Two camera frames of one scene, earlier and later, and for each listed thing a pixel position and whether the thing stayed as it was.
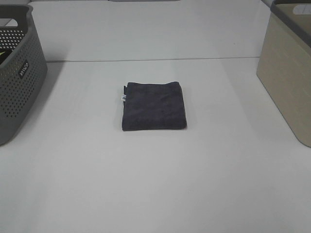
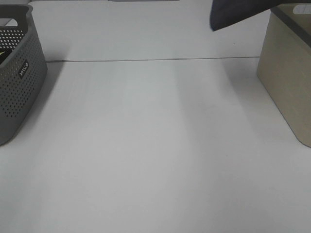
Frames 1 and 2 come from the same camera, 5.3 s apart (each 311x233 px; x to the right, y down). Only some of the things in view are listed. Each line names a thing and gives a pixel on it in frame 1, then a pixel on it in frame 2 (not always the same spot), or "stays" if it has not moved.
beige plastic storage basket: (284, 64) stays
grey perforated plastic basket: (23, 67) stays
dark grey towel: (153, 107) to (226, 12)
